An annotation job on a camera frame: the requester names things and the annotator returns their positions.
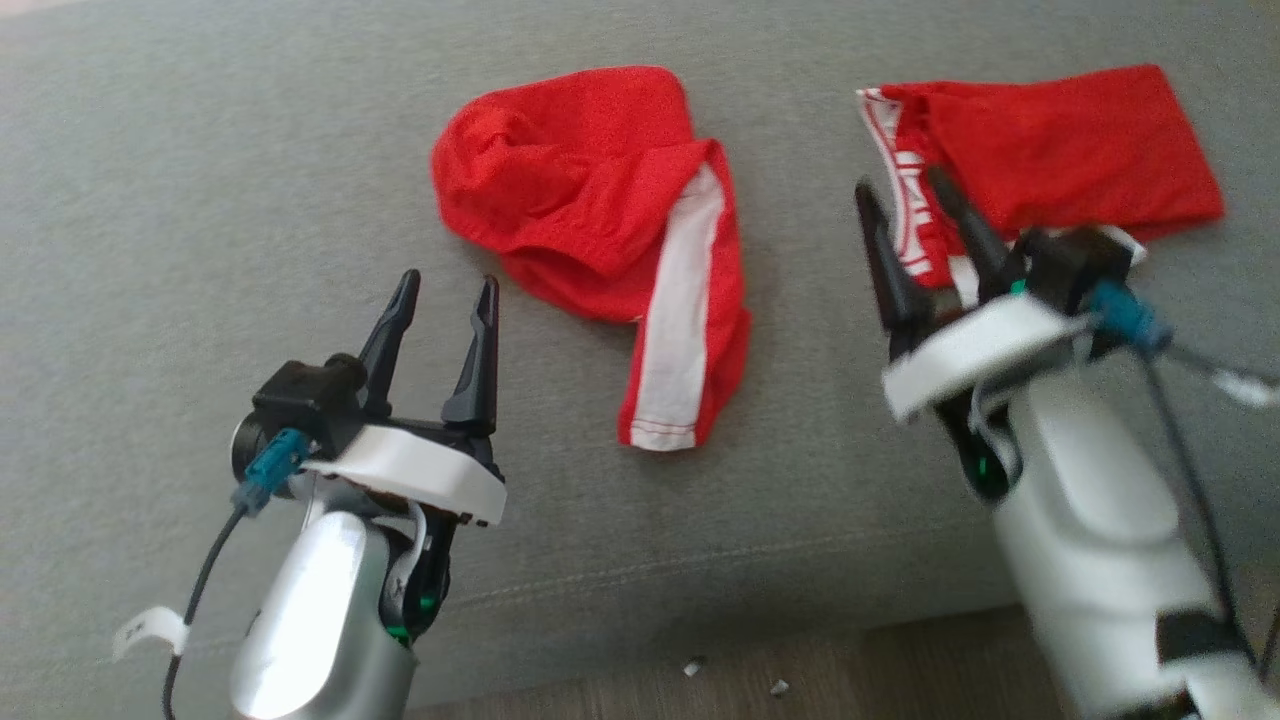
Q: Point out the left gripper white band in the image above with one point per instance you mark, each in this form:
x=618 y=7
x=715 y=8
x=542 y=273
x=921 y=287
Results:
x=410 y=465

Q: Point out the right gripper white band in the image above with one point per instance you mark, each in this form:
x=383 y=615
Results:
x=980 y=350

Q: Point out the red jersey with white sleeves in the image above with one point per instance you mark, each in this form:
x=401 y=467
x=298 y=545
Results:
x=1060 y=150

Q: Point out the red shorts with white stripe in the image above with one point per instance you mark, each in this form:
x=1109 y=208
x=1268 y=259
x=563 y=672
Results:
x=570 y=180

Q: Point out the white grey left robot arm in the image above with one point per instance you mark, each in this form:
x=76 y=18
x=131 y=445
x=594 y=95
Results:
x=320 y=620

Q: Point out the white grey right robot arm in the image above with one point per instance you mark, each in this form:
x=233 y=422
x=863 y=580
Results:
x=1090 y=540

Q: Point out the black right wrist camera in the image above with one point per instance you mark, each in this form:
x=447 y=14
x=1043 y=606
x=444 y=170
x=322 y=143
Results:
x=1070 y=265

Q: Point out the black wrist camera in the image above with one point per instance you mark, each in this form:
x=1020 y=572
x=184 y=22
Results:
x=1070 y=265
x=300 y=405

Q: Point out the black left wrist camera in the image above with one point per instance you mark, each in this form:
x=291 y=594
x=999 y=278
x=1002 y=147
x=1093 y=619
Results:
x=300 y=405

